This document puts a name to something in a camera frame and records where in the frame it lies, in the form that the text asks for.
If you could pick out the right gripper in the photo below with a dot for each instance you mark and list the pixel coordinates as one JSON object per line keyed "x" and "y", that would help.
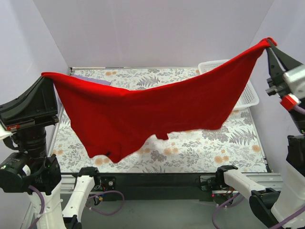
{"x": 275, "y": 84}

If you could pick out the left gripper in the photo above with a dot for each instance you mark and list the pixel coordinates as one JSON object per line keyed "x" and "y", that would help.
{"x": 31, "y": 121}

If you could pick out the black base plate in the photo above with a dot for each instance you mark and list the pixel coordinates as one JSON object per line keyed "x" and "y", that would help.
{"x": 165, "y": 186}

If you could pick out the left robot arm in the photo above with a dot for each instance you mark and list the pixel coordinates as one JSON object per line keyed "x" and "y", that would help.
{"x": 29, "y": 169}

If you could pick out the white plastic basket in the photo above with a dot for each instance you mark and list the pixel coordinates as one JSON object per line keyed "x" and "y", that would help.
{"x": 249, "y": 96}

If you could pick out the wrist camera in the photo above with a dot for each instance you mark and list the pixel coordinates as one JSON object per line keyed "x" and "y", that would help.
{"x": 4, "y": 133}
{"x": 295, "y": 80}

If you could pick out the floral table mat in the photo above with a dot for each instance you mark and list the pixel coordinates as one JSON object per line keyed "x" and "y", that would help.
{"x": 236, "y": 143}

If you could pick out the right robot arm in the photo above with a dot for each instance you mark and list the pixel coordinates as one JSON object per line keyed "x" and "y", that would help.
{"x": 278, "y": 203}

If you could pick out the red t-shirt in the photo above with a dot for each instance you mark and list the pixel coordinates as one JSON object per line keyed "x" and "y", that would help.
{"x": 116, "y": 122}

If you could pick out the folded lavender t-shirt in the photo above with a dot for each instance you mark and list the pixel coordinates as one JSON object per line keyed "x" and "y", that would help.
{"x": 93, "y": 80}

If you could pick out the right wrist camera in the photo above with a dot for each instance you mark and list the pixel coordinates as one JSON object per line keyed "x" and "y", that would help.
{"x": 295, "y": 80}

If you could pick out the aluminium frame rail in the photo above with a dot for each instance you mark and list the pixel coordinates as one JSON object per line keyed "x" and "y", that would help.
{"x": 58, "y": 203}

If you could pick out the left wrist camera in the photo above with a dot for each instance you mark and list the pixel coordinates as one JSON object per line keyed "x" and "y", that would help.
{"x": 4, "y": 133}

